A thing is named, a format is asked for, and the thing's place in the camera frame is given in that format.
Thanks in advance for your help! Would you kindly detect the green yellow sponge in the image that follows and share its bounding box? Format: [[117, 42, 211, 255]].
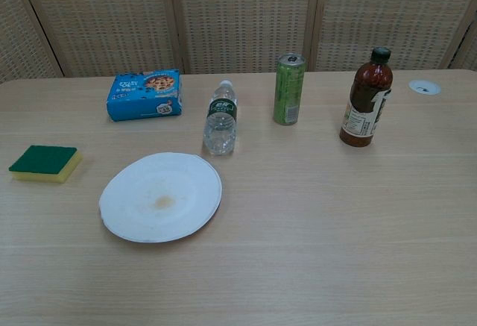
[[7, 145, 83, 185]]

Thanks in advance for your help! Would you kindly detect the white paper plate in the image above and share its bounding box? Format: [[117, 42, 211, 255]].
[[98, 151, 224, 244]]

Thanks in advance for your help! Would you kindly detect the clear plastic water bottle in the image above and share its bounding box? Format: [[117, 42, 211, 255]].
[[202, 80, 239, 157]]

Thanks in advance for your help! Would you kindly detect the green drink can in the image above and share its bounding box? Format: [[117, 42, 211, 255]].
[[273, 52, 306, 126]]

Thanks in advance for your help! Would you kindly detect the blue cookie box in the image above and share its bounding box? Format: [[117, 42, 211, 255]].
[[105, 69, 184, 122]]

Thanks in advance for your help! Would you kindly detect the brown sauce bottle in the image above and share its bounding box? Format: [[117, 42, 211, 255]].
[[338, 46, 394, 148]]

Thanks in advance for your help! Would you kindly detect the woven wooden folding screen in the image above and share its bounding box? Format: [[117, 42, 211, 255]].
[[0, 0, 477, 84]]

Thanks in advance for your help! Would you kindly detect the white table cable grommet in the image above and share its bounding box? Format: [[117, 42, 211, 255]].
[[408, 79, 441, 96]]

